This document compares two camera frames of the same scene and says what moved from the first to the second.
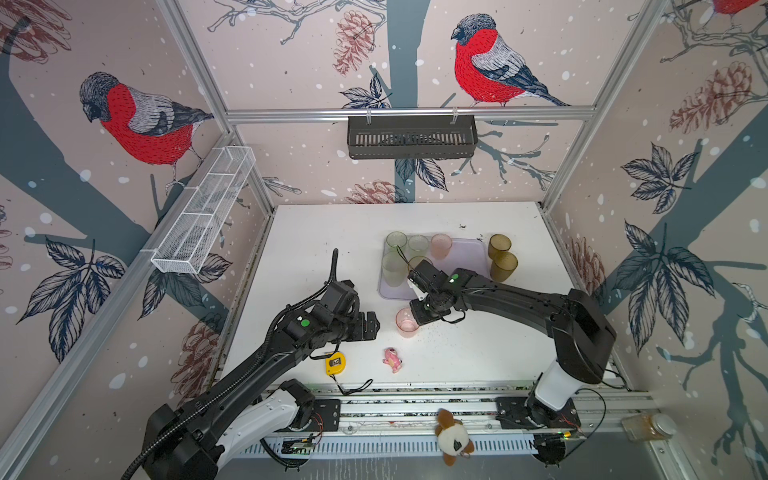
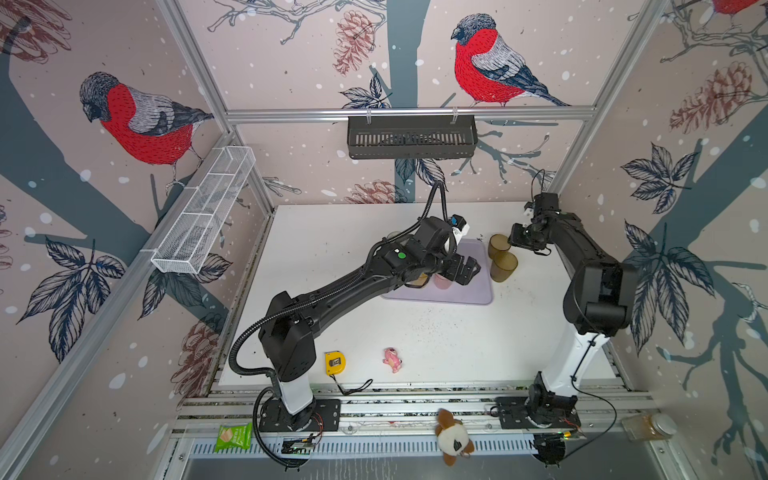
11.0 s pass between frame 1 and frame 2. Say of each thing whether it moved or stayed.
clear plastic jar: stayed
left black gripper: moved
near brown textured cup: stayed
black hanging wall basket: stayed
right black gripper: moved
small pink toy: stayed
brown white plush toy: stayed
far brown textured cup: stayed
